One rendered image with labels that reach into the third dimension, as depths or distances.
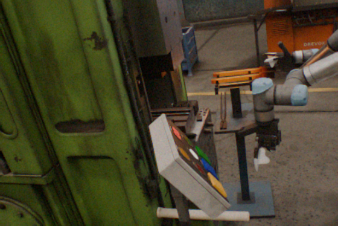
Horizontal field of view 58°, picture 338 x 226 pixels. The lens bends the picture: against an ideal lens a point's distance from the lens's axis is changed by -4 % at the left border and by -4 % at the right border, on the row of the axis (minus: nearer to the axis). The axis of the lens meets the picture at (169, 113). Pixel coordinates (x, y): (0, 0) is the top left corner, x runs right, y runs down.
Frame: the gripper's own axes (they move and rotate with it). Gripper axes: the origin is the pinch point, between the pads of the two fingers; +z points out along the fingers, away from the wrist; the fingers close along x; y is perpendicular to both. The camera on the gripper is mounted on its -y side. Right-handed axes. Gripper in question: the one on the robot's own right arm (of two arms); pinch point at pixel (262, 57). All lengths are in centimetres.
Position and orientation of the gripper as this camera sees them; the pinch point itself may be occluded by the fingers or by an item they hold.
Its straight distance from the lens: 216.8
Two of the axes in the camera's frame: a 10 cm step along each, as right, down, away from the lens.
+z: -9.6, 0.8, 2.6
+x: 2.0, -4.4, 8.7
